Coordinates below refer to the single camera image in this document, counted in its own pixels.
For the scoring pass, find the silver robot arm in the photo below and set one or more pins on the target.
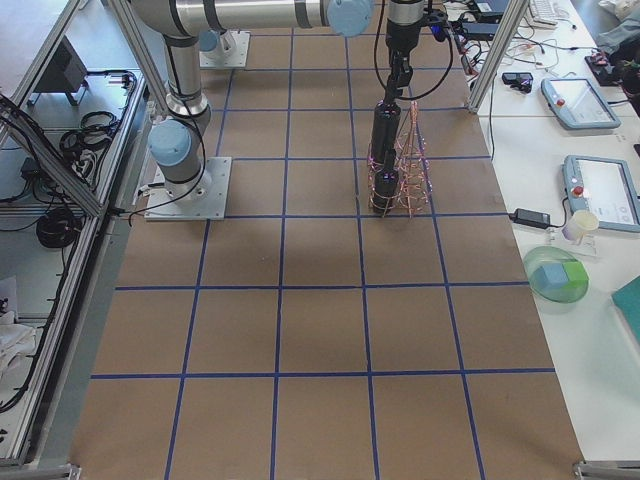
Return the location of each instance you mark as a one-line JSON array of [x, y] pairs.
[[182, 22], [176, 143]]

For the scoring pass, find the white paper cup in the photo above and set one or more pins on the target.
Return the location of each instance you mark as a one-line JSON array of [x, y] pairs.
[[580, 224]]

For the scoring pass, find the black power adapter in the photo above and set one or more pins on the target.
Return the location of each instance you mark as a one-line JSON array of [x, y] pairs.
[[530, 218]]

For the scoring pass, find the dark wine bottle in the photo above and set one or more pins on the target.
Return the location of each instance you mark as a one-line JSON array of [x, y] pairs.
[[386, 178], [384, 131]]

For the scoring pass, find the dark wine bottle in rack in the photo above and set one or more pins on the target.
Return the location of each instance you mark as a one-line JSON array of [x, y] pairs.
[[386, 178]]

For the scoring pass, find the teach pendant far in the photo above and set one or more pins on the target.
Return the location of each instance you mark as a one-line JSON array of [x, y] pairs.
[[578, 104]]

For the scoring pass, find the green bowl with blocks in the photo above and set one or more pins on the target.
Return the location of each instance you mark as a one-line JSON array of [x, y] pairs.
[[555, 274]]

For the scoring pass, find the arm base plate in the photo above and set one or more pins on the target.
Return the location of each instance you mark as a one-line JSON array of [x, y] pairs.
[[200, 199], [222, 51]]

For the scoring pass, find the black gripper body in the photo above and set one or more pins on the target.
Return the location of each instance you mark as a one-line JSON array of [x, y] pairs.
[[400, 37]]

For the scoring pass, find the teach pendant near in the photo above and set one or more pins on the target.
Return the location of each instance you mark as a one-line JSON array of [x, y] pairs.
[[604, 187]]

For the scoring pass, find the teach pendant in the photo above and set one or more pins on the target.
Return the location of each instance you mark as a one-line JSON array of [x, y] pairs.
[[578, 104], [604, 187]]

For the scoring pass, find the aluminium frame post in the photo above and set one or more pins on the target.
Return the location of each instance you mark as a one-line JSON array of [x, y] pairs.
[[514, 13]]

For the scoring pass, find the copper wire wine basket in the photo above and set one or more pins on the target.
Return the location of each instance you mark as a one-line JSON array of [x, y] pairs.
[[414, 185]]

